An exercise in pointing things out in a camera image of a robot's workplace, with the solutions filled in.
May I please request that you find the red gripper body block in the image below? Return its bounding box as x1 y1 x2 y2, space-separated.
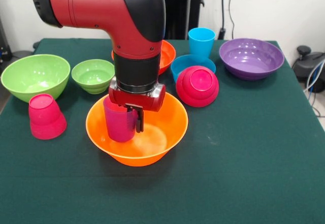
108 78 167 112

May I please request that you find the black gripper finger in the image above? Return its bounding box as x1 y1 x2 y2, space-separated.
135 108 145 134
126 109 137 131

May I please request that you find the purple cup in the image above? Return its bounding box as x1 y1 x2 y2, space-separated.
103 97 138 143

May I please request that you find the large orange bowl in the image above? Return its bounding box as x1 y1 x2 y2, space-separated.
85 91 189 168

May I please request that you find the pink bowl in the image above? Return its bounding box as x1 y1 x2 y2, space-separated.
175 65 220 108

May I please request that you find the small green bowl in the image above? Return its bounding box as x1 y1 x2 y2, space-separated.
71 59 116 94

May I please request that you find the pink cup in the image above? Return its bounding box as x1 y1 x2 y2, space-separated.
28 93 68 140

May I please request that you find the blue bowl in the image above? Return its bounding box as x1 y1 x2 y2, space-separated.
170 54 217 82

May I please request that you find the red bowl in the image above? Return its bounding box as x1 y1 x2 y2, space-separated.
111 40 176 76

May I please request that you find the blue cup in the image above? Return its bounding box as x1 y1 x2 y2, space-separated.
187 27 216 62

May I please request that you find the dark green tablecloth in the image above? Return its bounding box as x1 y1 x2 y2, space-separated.
0 38 325 224

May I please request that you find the large green bowl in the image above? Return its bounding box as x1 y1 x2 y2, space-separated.
1 54 71 104

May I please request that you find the purple bowl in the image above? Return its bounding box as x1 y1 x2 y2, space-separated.
219 38 285 81

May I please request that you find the black equipment box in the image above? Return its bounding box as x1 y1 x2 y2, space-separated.
0 18 12 62

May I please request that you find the black cable with plug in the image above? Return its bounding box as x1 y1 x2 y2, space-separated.
218 0 227 41

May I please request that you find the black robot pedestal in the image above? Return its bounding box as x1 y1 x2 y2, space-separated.
158 0 206 41

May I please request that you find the thin black wall cable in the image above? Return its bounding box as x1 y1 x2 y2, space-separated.
228 0 244 43

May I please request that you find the blue white cable bundle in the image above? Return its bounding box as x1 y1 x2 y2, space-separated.
303 61 325 118

